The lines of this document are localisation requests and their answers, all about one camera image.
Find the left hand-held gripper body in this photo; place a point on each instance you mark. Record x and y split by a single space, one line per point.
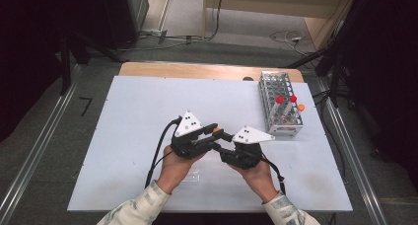
187 146

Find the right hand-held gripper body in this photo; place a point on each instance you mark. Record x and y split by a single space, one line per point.
243 156

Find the orange-capped test tube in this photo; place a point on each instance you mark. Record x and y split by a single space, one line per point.
300 107
216 130

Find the red-capped test tube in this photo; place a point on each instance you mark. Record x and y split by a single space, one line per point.
279 99
293 98

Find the metal test tube rack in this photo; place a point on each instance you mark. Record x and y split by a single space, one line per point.
276 87

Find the person's left hand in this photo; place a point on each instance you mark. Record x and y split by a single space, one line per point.
175 172

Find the person's right hand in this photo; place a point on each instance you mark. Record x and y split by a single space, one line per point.
259 182

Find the white board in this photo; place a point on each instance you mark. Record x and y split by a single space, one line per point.
131 136

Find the wooden table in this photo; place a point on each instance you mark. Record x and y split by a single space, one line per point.
197 70

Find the grey power strip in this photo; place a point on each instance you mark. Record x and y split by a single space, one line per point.
153 32

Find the black stand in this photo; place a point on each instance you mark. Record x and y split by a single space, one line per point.
65 70
335 77

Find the black cabinet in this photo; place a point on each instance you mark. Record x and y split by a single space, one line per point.
125 14

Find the wooden furniture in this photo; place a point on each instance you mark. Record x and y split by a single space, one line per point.
279 1

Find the aluminium rail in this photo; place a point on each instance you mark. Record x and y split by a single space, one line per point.
368 185
39 136

